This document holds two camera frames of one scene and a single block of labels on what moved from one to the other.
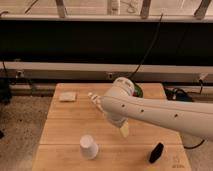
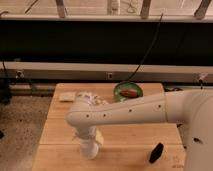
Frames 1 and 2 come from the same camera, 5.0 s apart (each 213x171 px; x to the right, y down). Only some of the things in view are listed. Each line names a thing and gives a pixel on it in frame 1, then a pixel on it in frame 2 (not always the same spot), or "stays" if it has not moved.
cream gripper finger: x=124 y=130 → x=99 y=137
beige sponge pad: x=67 y=96 stays
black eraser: x=156 y=152 stays
